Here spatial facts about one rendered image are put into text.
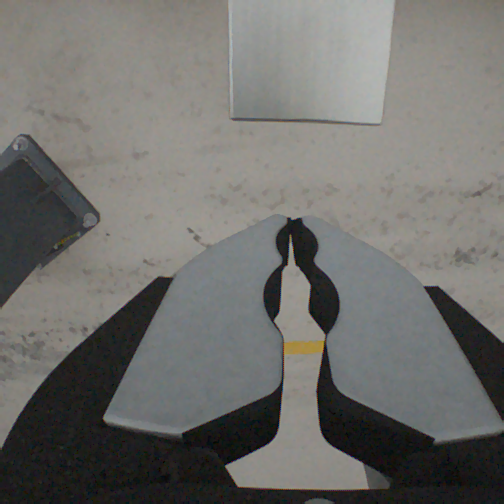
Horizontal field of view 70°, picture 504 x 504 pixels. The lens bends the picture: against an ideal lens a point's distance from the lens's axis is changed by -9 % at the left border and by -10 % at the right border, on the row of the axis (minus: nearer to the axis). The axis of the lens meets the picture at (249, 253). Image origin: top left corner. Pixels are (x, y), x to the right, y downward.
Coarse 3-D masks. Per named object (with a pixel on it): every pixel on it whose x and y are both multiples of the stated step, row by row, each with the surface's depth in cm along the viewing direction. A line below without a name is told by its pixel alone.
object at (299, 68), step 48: (240, 0) 6; (288, 0) 6; (336, 0) 6; (384, 0) 6; (240, 48) 7; (288, 48) 7; (336, 48) 7; (384, 48) 6; (240, 96) 7; (288, 96) 7; (336, 96) 7; (384, 96) 7
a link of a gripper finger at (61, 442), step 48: (144, 288) 8; (96, 336) 7; (48, 384) 6; (96, 384) 6; (48, 432) 5; (96, 432) 5; (0, 480) 5; (48, 480) 5; (96, 480) 5; (144, 480) 5
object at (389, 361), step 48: (336, 240) 10; (336, 288) 8; (384, 288) 8; (336, 336) 7; (384, 336) 7; (432, 336) 7; (336, 384) 6; (384, 384) 6; (432, 384) 6; (480, 384) 6; (336, 432) 7; (384, 432) 6; (432, 432) 5; (480, 432) 5; (384, 480) 7
